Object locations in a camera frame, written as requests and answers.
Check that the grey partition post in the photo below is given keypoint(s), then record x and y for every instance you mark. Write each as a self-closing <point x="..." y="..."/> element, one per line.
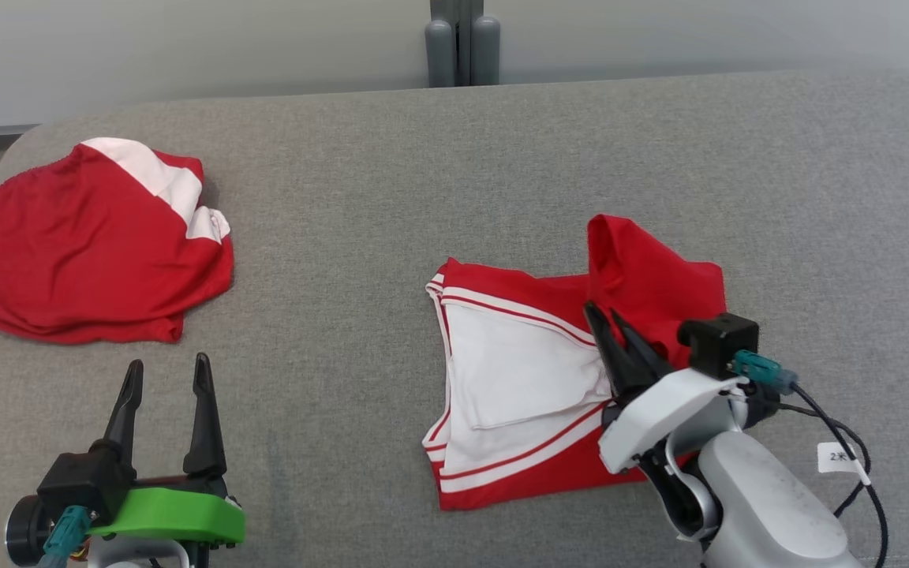
<point x="458" y="31"/>

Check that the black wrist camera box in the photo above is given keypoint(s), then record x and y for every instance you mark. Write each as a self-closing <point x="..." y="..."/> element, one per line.
<point x="719" y="343"/>
<point x="80" y="481"/>

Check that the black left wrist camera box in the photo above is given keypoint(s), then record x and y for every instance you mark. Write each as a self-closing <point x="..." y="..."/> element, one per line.
<point x="80" y="481"/>

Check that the red basketball jersey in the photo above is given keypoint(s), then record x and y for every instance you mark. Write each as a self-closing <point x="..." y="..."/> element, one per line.
<point x="518" y="363"/>

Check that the red basketball shorts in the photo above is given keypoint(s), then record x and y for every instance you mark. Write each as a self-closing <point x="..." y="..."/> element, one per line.
<point x="68" y="260"/>

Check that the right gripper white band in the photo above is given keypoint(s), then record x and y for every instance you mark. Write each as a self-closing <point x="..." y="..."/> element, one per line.
<point x="660" y="410"/>

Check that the grey rounded partition foot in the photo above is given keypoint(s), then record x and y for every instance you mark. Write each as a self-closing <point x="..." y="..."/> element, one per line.
<point x="486" y="51"/>
<point x="439" y="55"/>

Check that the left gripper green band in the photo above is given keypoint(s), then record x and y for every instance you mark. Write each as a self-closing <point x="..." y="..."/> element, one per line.
<point x="178" y="513"/>

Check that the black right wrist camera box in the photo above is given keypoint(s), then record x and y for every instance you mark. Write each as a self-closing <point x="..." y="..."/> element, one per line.
<point x="719" y="343"/>

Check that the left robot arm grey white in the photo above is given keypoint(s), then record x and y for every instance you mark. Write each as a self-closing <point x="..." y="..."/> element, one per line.
<point x="139" y="556"/>

